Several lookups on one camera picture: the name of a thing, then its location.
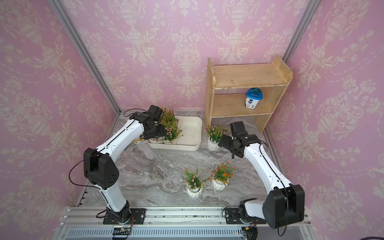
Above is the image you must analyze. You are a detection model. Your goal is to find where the red flower plant white pot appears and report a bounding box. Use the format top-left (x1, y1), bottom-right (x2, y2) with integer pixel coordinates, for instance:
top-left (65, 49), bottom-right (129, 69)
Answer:
top-left (162, 108), bottom-right (178, 125)

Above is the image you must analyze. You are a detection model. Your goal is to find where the tall pink flower plant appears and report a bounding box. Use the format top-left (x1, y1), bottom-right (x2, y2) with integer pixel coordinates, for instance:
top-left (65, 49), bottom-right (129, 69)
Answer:
top-left (162, 118), bottom-right (183, 145)

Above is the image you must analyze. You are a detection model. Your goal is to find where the orange flower plant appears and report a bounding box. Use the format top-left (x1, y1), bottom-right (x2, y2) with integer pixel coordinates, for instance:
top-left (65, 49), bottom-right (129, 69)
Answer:
top-left (209, 162), bottom-right (236, 191)

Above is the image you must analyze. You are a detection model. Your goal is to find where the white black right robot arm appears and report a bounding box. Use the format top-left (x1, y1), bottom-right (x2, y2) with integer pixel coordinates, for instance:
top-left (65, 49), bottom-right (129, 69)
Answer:
top-left (219, 135), bottom-right (305, 229)

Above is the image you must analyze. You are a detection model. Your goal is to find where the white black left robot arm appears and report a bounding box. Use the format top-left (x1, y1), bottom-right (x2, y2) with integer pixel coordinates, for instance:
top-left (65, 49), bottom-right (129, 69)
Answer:
top-left (84, 105), bottom-right (166, 224)

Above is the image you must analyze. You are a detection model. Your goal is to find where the cream plastic storage box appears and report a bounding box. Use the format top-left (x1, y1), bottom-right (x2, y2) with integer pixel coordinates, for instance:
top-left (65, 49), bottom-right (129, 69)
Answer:
top-left (147, 116), bottom-right (203, 151)

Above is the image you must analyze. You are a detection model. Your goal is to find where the white yellow tin can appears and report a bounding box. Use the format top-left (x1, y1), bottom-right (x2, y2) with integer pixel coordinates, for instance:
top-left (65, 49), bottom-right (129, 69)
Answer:
top-left (133, 137), bottom-right (143, 144)

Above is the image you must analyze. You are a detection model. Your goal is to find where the blue lid white tub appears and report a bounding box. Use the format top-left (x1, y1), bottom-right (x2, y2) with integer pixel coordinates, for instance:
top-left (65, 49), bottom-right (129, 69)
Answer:
top-left (245, 88), bottom-right (263, 109)

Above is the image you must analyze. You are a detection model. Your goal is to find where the wooden two-tier shelf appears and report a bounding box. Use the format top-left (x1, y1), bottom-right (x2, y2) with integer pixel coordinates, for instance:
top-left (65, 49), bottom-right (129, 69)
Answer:
top-left (205, 56), bottom-right (294, 132)

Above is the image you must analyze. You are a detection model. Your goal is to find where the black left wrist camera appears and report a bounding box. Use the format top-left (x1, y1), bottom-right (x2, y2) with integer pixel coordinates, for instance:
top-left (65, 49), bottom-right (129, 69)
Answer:
top-left (147, 105), bottom-right (164, 124)

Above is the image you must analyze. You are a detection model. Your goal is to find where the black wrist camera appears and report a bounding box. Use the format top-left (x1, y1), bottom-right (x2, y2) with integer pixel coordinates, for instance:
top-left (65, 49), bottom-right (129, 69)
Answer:
top-left (147, 105), bottom-right (164, 124)
top-left (230, 121), bottom-right (248, 138)

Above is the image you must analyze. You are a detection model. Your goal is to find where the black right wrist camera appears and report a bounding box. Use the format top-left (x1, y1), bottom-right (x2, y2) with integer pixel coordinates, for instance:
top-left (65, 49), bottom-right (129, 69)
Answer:
top-left (230, 121), bottom-right (248, 138)

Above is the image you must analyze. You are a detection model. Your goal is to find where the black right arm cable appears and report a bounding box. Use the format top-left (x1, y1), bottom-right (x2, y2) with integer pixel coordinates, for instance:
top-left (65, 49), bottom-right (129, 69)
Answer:
top-left (257, 142), bottom-right (290, 237)

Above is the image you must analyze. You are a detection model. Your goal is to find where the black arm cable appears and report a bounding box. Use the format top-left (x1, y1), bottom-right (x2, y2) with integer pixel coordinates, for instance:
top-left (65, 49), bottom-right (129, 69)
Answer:
top-left (257, 142), bottom-right (290, 237)
top-left (68, 107), bottom-right (148, 190)

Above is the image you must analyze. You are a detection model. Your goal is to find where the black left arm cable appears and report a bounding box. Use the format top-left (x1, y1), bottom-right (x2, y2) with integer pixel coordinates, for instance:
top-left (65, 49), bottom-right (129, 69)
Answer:
top-left (68, 107), bottom-right (148, 190)

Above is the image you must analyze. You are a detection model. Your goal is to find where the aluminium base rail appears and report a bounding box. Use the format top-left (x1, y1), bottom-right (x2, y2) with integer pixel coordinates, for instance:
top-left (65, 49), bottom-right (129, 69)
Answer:
top-left (54, 206), bottom-right (316, 240)

